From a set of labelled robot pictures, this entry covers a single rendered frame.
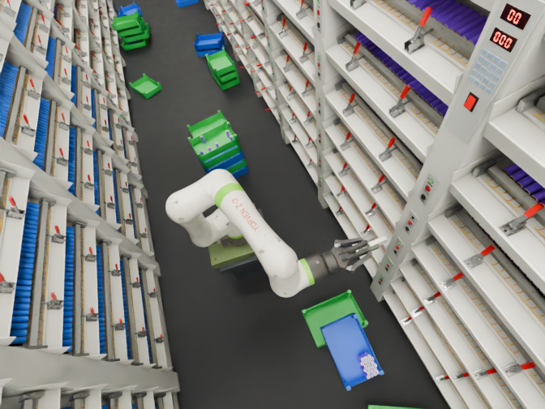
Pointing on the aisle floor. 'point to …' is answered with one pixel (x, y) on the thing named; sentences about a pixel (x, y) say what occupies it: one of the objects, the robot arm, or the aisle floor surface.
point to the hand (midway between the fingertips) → (377, 242)
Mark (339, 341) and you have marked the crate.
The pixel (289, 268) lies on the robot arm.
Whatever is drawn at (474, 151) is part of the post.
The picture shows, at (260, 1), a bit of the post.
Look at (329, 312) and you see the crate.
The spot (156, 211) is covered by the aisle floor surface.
